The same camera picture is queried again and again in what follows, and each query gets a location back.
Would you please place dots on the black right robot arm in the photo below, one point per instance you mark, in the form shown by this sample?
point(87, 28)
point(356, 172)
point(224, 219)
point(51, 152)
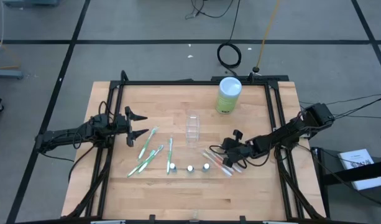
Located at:
point(286, 130)

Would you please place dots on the orange clear toothbrush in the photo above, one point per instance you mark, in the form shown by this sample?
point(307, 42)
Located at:
point(238, 169)
point(213, 155)
point(218, 164)

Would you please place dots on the green cylindrical canister white lid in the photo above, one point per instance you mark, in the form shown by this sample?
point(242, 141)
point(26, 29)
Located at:
point(228, 96)

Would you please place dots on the white box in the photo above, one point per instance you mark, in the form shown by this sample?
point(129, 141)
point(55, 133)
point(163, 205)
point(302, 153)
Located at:
point(361, 169)

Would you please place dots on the black side cart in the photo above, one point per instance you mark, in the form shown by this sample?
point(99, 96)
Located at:
point(333, 180)

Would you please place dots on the black aluminium table frame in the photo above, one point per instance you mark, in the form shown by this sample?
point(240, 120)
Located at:
point(193, 82)

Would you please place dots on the grey-blue furniture foot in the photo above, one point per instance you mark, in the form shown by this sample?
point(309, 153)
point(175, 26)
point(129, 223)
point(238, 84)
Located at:
point(7, 73)
point(31, 2)

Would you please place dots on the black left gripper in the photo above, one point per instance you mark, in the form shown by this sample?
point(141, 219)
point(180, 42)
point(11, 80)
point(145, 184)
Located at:
point(128, 124)

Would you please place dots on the green toothbrush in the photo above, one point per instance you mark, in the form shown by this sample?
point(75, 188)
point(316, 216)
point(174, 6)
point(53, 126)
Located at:
point(169, 155)
point(141, 164)
point(150, 159)
point(148, 141)

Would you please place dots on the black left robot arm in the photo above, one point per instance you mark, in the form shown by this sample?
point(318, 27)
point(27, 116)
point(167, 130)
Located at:
point(69, 133)

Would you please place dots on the small clear plastic piece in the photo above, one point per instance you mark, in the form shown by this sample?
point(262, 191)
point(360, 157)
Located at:
point(195, 214)

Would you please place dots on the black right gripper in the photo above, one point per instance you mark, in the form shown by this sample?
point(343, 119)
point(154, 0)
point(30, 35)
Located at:
point(244, 151)

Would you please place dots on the white-capped blue toothpaste tube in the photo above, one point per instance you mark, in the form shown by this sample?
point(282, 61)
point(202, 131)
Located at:
point(172, 166)
point(190, 168)
point(206, 166)

